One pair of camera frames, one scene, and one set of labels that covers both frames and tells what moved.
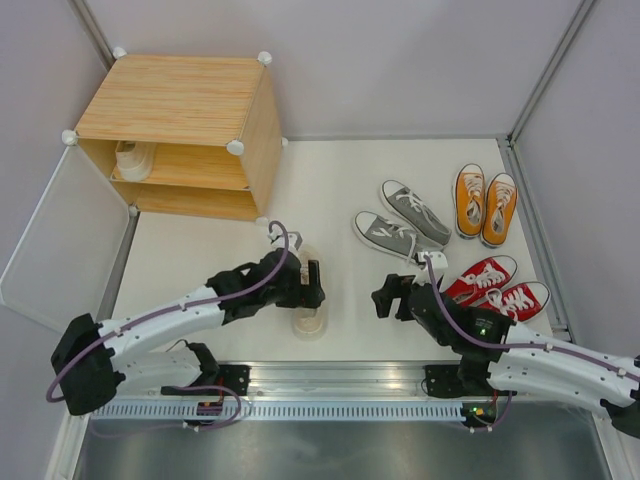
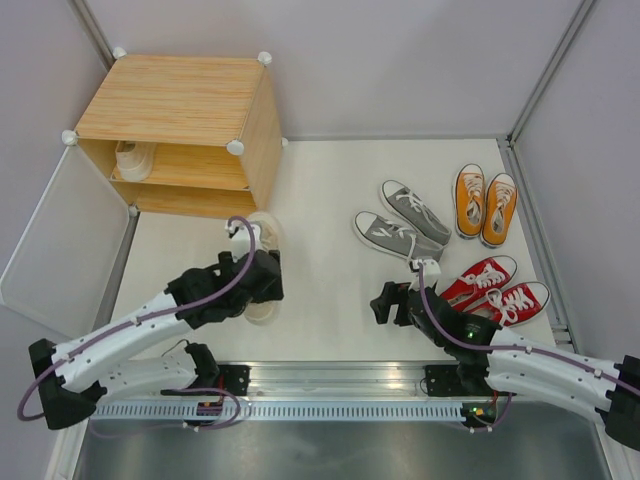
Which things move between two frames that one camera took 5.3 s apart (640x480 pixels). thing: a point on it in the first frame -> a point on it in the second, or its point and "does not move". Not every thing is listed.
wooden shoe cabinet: (216, 123) does not move
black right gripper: (383, 296) does not move
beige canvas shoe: (309, 323) -> (271, 239)
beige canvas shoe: (134, 159) does not move
